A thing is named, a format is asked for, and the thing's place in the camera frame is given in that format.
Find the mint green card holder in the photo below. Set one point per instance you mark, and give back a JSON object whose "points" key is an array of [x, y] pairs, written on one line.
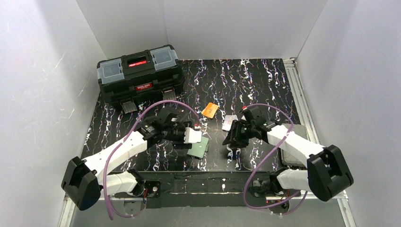
{"points": [[199, 149]]}

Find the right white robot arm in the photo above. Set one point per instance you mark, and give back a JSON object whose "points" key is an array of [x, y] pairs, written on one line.
{"points": [[326, 174]]}

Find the black toolbox with grey lids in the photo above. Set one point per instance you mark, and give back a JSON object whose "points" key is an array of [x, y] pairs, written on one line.
{"points": [[150, 75]]}

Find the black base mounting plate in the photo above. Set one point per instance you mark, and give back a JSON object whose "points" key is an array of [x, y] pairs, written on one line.
{"points": [[177, 189]]}

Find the aluminium frame rail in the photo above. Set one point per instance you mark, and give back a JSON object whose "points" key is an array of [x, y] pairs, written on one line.
{"points": [[305, 128]]}

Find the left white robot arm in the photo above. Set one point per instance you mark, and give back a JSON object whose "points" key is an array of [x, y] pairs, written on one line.
{"points": [[103, 166]]}

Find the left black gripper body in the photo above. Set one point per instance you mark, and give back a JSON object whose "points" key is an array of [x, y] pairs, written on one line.
{"points": [[180, 132]]}

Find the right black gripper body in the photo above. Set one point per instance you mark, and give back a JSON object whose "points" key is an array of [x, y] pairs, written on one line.
{"points": [[237, 136]]}

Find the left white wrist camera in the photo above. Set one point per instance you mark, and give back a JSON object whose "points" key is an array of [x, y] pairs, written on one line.
{"points": [[192, 136]]}

